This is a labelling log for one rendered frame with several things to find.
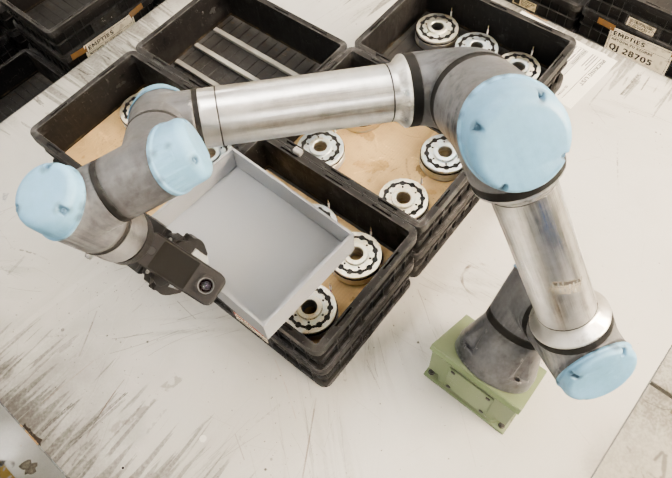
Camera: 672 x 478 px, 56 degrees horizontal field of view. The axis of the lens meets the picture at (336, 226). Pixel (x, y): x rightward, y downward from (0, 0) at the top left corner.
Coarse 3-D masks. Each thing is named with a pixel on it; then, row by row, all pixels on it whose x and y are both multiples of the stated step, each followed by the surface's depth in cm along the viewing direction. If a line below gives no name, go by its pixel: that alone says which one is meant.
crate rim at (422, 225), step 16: (352, 48) 139; (336, 64) 137; (288, 144) 127; (320, 160) 124; (336, 176) 122; (464, 176) 120; (368, 192) 120; (448, 192) 120; (432, 208) 117; (416, 224) 116
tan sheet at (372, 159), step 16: (384, 128) 140; (400, 128) 140; (416, 128) 139; (352, 144) 138; (368, 144) 138; (384, 144) 138; (400, 144) 138; (416, 144) 137; (352, 160) 136; (368, 160) 136; (384, 160) 136; (400, 160) 135; (416, 160) 135; (352, 176) 134; (368, 176) 134; (384, 176) 133; (400, 176) 133; (416, 176) 133; (432, 192) 131
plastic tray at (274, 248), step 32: (224, 160) 106; (192, 192) 104; (224, 192) 107; (256, 192) 107; (288, 192) 102; (192, 224) 104; (224, 224) 104; (256, 224) 104; (288, 224) 103; (320, 224) 102; (224, 256) 101; (256, 256) 101; (288, 256) 100; (320, 256) 100; (224, 288) 98; (256, 288) 98; (288, 288) 97; (256, 320) 90
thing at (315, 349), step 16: (272, 144) 127; (304, 160) 124; (320, 176) 123; (352, 192) 120; (384, 208) 118; (400, 224) 116; (400, 256) 113; (384, 272) 111; (368, 288) 110; (352, 304) 108; (336, 320) 107; (288, 336) 108; (304, 336) 106; (336, 336) 107; (320, 352) 105
